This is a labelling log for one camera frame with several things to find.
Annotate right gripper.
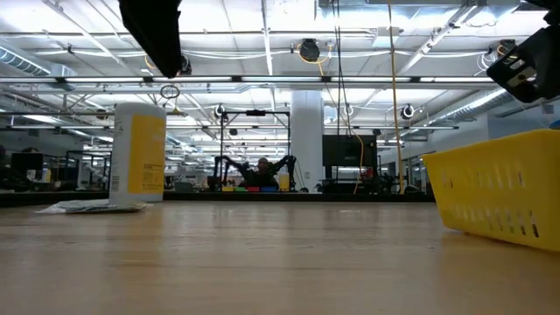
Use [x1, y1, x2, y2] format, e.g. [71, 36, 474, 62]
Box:
[486, 24, 560, 104]

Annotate white wipes canister yellow label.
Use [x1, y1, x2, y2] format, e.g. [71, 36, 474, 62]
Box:
[108, 101, 168, 205]

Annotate yellow plastic basket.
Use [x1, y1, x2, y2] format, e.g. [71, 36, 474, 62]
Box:
[421, 129, 560, 253]

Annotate long ceiling light strip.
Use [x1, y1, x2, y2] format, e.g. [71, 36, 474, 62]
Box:
[0, 74, 498, 85]

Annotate person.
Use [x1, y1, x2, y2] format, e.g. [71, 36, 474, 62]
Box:
[244, 156, 281, 190]

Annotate white building column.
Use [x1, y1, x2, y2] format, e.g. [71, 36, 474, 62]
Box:
[290, 90, 326, 193]

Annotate black round pad in plastic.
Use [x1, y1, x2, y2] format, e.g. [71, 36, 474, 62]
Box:
[35, 199, 150, 215]

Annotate hanging black cable loop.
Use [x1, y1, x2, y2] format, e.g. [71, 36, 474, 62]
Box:
[159, 84, 181, 101]

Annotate silver ventilation duct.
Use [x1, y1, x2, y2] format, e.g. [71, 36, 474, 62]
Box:
[437, 82, 560, 126]
[0, 45, 78, 93]

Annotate black background station frame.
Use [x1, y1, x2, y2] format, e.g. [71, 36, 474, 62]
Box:
[220, 109, 291, 192]

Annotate long yellow cable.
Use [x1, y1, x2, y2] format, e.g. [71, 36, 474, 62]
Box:
[386, 0, 406, 195]

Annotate hanging black cables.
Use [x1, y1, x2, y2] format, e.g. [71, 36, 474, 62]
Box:
[330, 0, 354, 137]

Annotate black wall screen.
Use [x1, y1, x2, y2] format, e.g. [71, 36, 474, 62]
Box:
[321, 134, 379, 168]

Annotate black metal table frame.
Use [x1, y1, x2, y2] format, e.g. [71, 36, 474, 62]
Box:
[0, 190, 437, 209]

